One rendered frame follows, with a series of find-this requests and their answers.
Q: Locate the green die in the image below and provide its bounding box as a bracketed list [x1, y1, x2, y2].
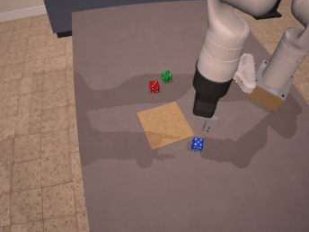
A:
[161, 70, 172, 83]

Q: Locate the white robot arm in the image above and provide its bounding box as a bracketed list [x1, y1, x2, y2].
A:
[204, 0, 309, 89]

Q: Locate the red die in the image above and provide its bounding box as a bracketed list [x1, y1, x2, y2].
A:
[149, 81, 159, 93]

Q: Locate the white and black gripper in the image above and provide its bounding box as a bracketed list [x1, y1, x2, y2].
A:
[193, 44, 257, 133]

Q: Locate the blue die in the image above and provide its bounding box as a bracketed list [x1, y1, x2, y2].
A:
[191, 138, 204, 151]

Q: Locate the tan square mat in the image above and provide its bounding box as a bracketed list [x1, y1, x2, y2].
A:
[137, 102, 194, 150]

